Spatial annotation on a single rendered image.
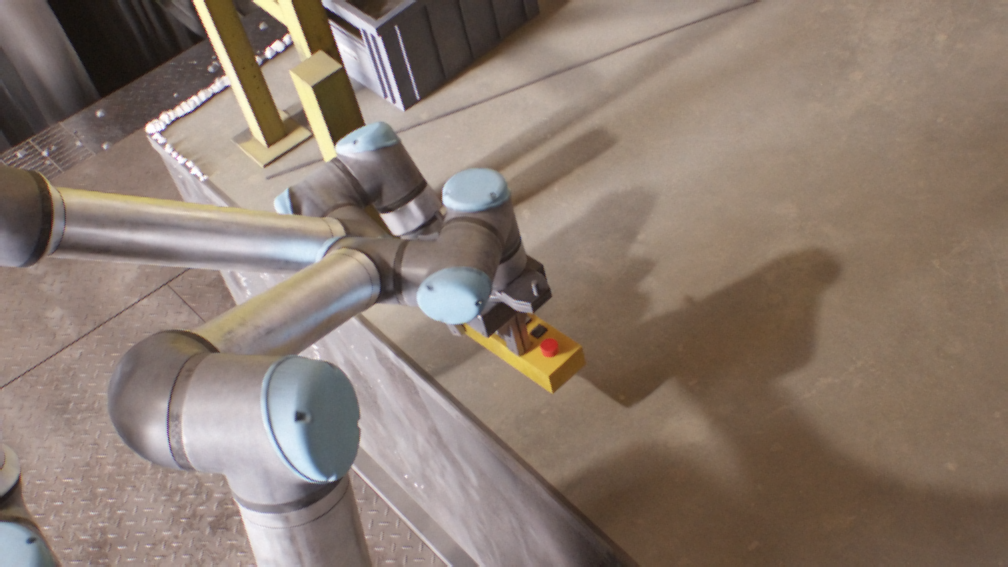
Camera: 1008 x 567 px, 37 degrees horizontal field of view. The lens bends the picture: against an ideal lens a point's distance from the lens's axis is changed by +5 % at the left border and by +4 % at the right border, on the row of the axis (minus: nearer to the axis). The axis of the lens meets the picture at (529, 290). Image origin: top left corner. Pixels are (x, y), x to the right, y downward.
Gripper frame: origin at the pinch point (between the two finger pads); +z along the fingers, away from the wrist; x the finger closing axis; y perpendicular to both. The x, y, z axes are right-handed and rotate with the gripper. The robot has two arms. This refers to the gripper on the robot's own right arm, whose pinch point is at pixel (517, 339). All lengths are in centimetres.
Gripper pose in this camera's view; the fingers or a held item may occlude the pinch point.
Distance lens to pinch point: 224.1
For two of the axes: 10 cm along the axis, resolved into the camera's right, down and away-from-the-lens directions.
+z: 1.7, 6.6, 7.3
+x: -7.0, 6.0, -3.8
